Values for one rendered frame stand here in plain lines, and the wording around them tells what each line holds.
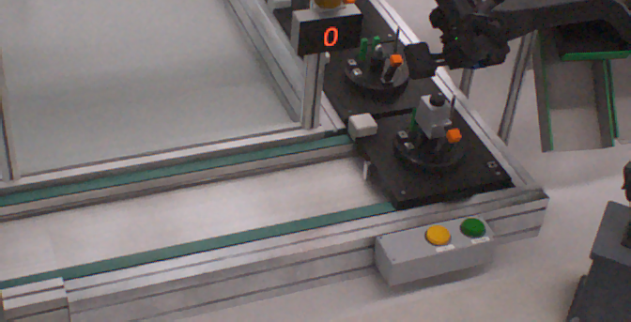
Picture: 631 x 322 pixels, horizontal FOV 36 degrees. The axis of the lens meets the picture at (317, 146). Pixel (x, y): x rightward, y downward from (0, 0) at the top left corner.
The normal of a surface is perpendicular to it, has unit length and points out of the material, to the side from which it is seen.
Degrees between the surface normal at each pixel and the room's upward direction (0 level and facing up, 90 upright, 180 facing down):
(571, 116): 45
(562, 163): 0
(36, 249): 0
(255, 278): 90
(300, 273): 90
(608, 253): 0
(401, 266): 90
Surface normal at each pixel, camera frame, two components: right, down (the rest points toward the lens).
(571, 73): 0.19, -0.11
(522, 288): 0.08, -0.78
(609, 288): -0.42, 0.55
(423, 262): 0.36, 0.61
